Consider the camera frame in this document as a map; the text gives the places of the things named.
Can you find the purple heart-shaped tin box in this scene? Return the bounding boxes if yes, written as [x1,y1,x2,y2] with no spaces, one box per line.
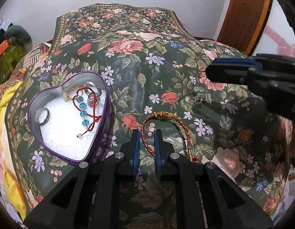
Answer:
[28,71,114,165]

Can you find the red cord blue bead bracelet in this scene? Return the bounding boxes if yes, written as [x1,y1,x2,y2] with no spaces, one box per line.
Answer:
[72,86,103,139]

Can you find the silver band ring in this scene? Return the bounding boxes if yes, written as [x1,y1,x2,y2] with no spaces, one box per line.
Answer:
[35,107,51,126]

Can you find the gold charm ring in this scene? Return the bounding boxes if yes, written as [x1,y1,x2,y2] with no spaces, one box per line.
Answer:
[62,88,84,102]

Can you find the wooden door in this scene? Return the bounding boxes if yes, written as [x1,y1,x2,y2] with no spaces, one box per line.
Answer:
[217,0,272,55]

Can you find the silver earring pair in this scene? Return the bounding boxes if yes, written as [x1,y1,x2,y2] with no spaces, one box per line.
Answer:
[192,86,206,105]

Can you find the yellow blanket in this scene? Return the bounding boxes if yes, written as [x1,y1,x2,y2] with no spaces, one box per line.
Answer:
[0,82,26,221]

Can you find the floral green bedspread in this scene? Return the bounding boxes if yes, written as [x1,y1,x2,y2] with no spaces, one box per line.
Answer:
[6,4,292,228]

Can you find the striped patterned quilt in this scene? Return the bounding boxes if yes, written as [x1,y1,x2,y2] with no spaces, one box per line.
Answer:
[9,42,52,80]

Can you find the green patterned box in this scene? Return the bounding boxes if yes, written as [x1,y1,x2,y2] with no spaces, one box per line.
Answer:
[0,44,26,84]

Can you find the orange box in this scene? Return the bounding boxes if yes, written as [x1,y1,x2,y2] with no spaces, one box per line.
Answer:
[0,40,9,56]

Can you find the dark green cushion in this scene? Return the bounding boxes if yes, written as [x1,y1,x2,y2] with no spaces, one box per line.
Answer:
[5,25,32,52]

